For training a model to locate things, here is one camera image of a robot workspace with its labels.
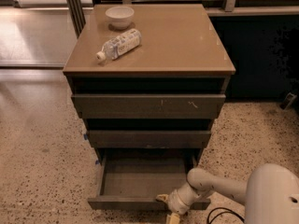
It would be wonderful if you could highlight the clear plastic water bottle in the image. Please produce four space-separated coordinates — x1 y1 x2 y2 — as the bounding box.
96 28 142 63

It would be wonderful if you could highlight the dark metal post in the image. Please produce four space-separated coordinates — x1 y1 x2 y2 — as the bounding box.
66 0 86 37

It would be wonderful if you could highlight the white ceramic bowl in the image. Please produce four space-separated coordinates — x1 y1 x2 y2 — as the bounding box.
106 6 135 30

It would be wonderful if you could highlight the brown drawer cabinet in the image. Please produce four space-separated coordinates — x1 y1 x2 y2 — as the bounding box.
64 5 235 161

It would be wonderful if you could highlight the grey drawer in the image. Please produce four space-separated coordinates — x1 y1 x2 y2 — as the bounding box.
72 94 225 119
87 152 212 212
87 130 211 148

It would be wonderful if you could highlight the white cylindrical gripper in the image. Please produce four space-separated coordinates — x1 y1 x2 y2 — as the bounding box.
156 183 203 224

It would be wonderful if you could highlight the black floor cable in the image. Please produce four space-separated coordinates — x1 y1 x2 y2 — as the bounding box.
206 206 246 224

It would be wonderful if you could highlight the small grey wall box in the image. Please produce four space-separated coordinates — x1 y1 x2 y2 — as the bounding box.
279 92 298 110

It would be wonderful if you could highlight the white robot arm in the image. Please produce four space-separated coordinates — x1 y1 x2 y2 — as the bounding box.
156 163 299 224

